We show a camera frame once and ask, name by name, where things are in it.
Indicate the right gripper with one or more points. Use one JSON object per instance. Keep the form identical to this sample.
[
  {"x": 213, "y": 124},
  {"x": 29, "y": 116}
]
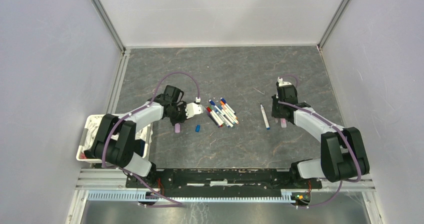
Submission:
[{"x": 274, "y": 114}]

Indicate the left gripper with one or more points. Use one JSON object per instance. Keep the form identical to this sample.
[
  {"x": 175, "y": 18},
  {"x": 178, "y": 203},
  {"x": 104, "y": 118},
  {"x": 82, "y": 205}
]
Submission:
[{"x": 174, "y": 121}]

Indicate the pink pen cap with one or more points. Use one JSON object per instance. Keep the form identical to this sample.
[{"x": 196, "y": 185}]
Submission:
[{"x": 177, "y": 128}]

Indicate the blue pen cap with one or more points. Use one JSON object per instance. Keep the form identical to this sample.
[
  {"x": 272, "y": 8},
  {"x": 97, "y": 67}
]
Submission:
[{"x": 197, "y": 129}]

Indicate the orange cap marker pen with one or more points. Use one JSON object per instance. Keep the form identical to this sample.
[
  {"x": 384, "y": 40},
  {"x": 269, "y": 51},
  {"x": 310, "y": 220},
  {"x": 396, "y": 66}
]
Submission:
[{"x": 229, "y": 112}]

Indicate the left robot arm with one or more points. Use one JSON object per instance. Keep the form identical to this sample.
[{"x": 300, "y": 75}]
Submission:
[{"x": 111, "y": 138}]

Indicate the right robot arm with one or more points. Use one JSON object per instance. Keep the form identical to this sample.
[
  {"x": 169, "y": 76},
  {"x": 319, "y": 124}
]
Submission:
[{"x": 342, "y": 152}]

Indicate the red cap marker pen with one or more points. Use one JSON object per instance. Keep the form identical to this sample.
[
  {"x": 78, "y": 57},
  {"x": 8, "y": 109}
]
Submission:
[{"x": 215, "y": 117}]

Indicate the purple grey marker pen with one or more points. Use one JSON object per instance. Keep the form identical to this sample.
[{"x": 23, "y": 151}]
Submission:
[{"x": 212, "y": 118}]

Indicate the green cap marker pen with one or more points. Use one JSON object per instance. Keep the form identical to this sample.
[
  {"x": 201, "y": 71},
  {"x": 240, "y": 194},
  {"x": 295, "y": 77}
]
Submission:
[{"x": 220, "y": 116}]

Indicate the dark blue cap marker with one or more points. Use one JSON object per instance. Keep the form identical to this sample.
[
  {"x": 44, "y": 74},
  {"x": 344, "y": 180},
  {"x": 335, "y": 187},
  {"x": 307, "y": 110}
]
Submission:
[{"x": 221, "y": 114}]

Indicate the white plastic basket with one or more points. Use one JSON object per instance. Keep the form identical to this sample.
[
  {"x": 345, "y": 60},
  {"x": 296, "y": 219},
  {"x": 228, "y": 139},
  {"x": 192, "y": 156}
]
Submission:
[{"x": 80, "y": 154}]

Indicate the white cloth in basket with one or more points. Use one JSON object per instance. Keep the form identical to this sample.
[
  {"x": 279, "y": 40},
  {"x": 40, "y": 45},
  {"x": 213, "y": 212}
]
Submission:
[{"x": 92, "y": 127}]

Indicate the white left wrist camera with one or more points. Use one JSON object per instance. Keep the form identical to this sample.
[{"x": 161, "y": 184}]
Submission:
[{"x": 194, "y": 108}]

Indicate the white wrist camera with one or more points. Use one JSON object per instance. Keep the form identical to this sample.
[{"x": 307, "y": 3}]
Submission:
[
  {"x": 281, "y": 82},
  {"x": 194, "y": 108}
]

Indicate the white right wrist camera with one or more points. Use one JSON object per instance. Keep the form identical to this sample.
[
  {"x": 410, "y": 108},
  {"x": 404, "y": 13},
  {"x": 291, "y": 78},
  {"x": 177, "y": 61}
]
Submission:
[{"x": 281, "y": 82}]

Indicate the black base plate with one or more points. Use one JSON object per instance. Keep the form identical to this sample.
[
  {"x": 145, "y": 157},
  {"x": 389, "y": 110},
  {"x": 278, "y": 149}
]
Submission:
[{"x": 228, "y": 182}]

